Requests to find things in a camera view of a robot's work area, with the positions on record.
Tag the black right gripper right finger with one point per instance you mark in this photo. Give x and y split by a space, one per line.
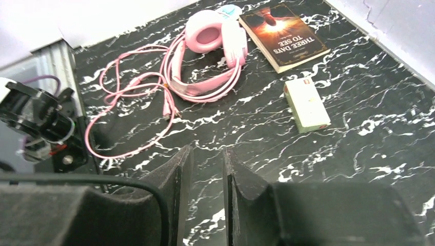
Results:
313 213

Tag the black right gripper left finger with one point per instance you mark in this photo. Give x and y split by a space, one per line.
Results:
38 214

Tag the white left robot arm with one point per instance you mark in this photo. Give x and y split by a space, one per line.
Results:
41 115

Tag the pink over-ear headphones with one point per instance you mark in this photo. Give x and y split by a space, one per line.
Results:
205 31

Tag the small white cardboard box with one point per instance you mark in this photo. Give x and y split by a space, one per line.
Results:
306 105

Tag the dark paperback book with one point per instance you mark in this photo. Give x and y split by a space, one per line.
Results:
282 36

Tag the white and blue small device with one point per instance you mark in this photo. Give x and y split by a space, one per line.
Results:
230 11

